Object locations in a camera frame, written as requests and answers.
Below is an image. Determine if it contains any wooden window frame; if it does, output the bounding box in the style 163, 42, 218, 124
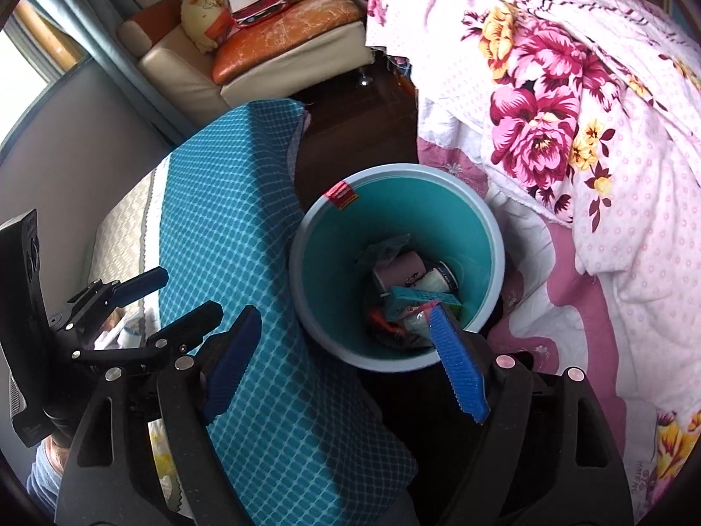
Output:
11, 0, 89, 83

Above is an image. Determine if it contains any orange seat cushion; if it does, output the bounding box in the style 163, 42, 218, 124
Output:
211, 0, 367, 83

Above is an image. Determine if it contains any yellow plush pillow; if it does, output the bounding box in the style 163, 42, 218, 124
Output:
181, 0, 234, 56

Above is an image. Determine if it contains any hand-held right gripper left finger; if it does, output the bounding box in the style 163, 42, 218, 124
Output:
55, 304, 264, 526

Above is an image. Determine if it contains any clear plastic wrapper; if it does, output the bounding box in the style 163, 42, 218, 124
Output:
358, 235, 413, 265

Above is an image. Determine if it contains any white teal medicine box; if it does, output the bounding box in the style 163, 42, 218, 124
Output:
383, 285, 462, 319

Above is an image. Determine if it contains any patterned tablecloth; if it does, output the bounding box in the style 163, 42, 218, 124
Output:
90, 100, 420, 526

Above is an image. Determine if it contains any pink white quilt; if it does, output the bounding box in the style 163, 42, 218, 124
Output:
416, 137, 701, 521

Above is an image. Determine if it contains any floral blanket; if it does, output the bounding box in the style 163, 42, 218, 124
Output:
366, 0, 701, 417

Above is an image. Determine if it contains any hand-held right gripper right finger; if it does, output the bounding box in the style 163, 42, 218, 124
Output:
430, 304, 636, 526

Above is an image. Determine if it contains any teal trash bin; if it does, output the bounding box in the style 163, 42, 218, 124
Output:
288, 163, 506, 372

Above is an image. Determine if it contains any beige sofa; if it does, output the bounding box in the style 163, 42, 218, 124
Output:
116, 0, 376, 127

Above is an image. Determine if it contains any small orange cushion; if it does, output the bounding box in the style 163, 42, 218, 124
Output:
131, 0, 190, 45

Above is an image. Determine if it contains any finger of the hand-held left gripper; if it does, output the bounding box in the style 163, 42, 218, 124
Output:
52, 267, 169, 335
71, 300, 224, 379

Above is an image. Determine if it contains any person's left forearm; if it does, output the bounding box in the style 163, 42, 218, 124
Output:
26, 433, 74, 516

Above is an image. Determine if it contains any blue grey curtain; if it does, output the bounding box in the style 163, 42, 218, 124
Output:
22, 0, 187, 149

